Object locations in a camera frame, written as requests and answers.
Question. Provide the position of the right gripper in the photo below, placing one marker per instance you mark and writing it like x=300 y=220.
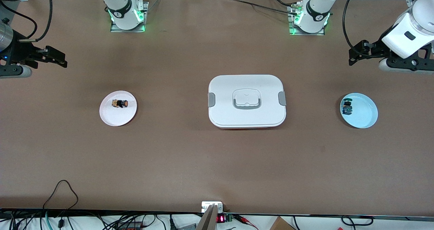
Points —
x=21 y=53

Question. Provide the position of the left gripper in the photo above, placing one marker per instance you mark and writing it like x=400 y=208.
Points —
x=377 y=50

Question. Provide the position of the aluminium profile bar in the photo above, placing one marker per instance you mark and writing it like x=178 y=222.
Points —
x=207 y=219

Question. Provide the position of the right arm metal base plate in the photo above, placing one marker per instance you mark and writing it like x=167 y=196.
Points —
x=117 y=29

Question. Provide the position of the circuit board red display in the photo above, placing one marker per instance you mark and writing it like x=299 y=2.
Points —
x=222 y=218

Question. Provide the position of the red clip leads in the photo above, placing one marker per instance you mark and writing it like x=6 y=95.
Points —
x=245 y=220

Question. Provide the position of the green blue push-button switch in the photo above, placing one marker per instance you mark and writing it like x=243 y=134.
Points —
x=347 y=107

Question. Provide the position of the pink round plate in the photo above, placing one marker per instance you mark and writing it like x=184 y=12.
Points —
x=117 y=116

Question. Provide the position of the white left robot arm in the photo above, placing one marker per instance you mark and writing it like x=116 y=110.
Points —
x=412 y=26

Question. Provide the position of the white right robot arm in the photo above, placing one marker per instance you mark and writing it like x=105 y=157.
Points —
x=122 y=6

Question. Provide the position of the brown cardboard piece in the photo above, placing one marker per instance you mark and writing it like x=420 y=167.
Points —
x=281 y=225

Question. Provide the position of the orange black push-button switch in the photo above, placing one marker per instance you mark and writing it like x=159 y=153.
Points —
x=121 y=103

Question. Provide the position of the light blue round plate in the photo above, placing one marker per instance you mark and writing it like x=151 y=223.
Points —
x=364 y=113

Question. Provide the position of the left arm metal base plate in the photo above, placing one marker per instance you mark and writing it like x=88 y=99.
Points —
x=322 y=33

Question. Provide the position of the small white electronics box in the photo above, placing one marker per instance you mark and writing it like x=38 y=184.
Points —
x=207 y=204

